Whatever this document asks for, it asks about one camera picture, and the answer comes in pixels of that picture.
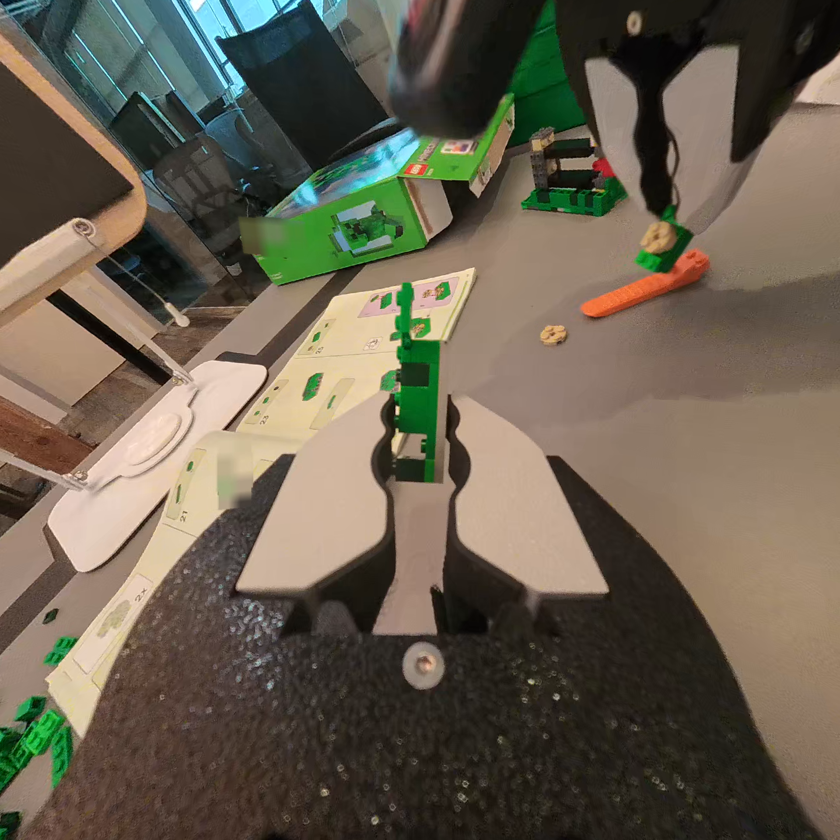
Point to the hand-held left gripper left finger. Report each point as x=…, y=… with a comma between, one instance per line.
x=315, y=512

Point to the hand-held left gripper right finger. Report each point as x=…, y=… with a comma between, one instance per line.
x=525, y=518

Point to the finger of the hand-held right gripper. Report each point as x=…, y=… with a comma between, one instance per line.
x=728, y=190
x=610, y=98

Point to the small green brick tan stud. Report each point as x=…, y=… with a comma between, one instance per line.
x=663, y=246

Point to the green brick assembly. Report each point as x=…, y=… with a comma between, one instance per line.
x=420, y=394

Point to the grey desk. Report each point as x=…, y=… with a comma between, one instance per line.
x=656, y=426

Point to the green plastic bin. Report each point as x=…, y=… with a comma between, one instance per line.
x=544, y=65

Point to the black and green brick build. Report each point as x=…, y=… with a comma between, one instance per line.
x=571, y=197

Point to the orange brick separator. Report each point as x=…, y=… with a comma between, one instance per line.
x=630, y=295

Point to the tan round brick plate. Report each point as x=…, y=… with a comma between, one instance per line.
x=554, y=335

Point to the brick instruction booklet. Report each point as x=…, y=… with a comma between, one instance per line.
x=341, y=328

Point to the green toy set box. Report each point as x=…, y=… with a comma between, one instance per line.
x=328, y=223

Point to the black office chair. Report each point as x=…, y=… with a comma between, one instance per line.
x=295, y=79

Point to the pile of loose green bricks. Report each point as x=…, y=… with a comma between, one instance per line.
x=39, y=735

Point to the glass partition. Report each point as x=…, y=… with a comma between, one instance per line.
x=164, y=79

